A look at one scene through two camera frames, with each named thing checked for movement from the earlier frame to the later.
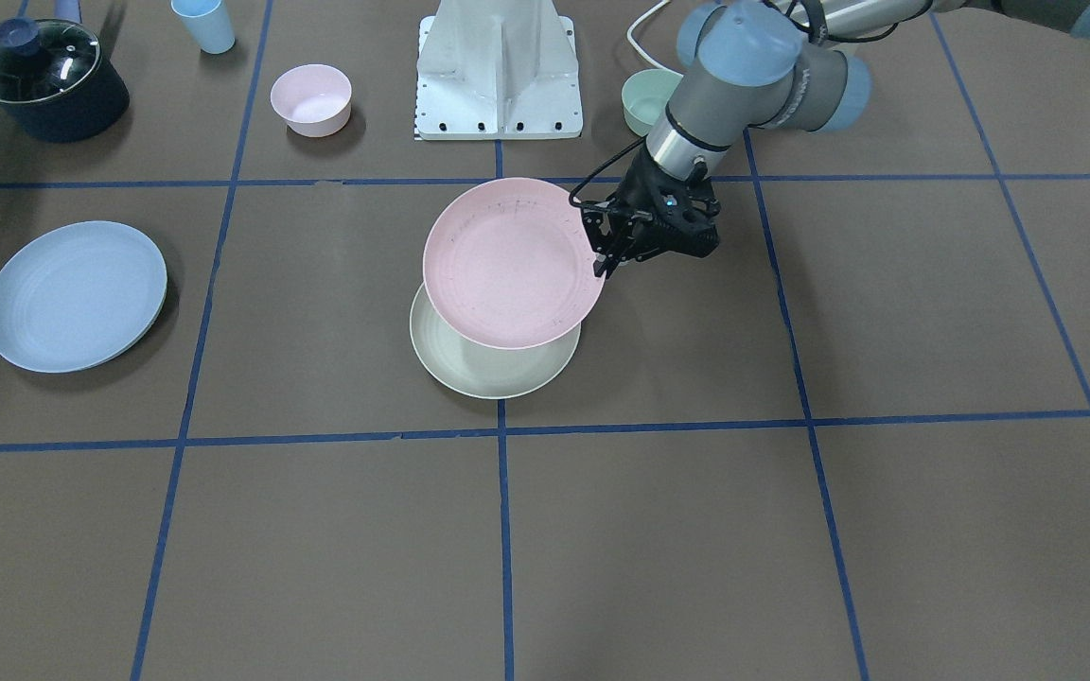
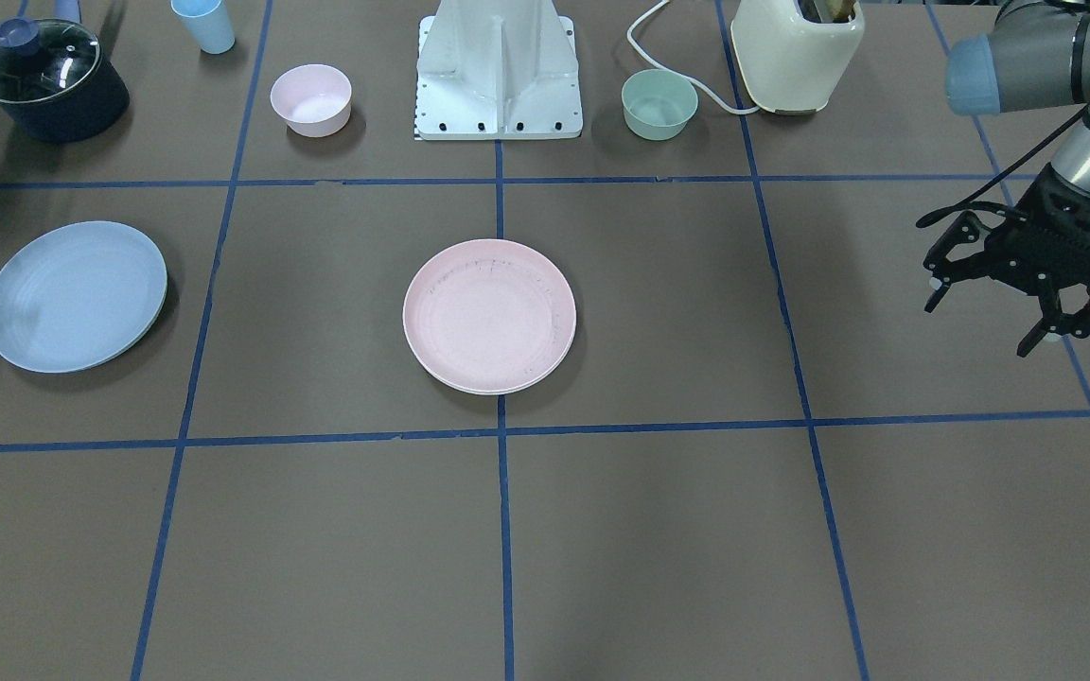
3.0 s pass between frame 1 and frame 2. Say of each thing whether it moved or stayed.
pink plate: moved
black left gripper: moved
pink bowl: stayed
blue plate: stayed
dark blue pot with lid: stayed
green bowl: stayed
